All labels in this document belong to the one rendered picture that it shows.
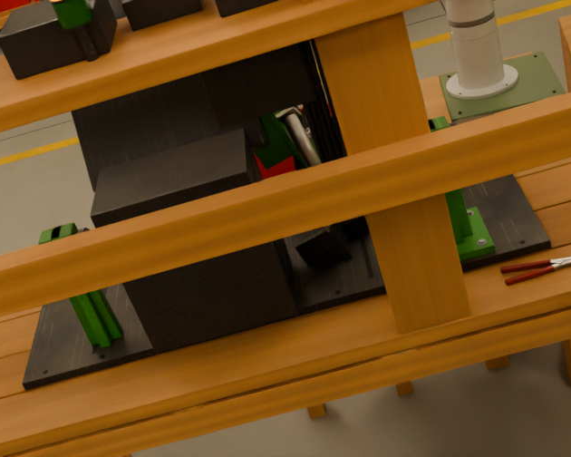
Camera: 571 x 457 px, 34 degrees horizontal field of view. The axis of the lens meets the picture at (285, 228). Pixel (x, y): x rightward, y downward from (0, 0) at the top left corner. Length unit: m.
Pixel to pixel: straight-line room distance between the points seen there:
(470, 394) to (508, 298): 1.11
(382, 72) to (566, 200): 0.67
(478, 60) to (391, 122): 0.98
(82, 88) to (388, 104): 0.47
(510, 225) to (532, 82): 0.67
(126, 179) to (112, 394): 0.43
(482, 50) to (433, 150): 1.00
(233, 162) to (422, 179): 0.37
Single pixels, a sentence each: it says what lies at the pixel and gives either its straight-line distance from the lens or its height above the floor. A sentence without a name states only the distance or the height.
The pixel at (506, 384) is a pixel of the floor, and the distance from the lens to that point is 2.88.
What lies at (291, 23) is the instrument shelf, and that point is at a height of 1.53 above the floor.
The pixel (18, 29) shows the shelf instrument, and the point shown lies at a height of 1.62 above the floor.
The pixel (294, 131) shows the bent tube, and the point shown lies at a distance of 1.87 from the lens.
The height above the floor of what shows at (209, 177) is 1.24.
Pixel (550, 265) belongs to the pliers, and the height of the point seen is 0.89.
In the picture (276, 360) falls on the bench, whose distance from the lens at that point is 1.79.
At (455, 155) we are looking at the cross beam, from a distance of 1.51.
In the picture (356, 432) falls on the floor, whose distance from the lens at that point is 2.86.
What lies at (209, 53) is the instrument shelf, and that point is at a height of 1.52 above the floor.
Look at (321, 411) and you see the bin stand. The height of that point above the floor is 0.02.
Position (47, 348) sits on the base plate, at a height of 0.90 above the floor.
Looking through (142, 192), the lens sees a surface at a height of 1.24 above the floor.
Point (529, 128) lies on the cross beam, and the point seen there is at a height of 1.26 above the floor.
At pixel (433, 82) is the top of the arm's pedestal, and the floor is 0.85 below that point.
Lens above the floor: 2.01
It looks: 32 degrees down
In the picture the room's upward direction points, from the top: 19 degrees counter-clockwise
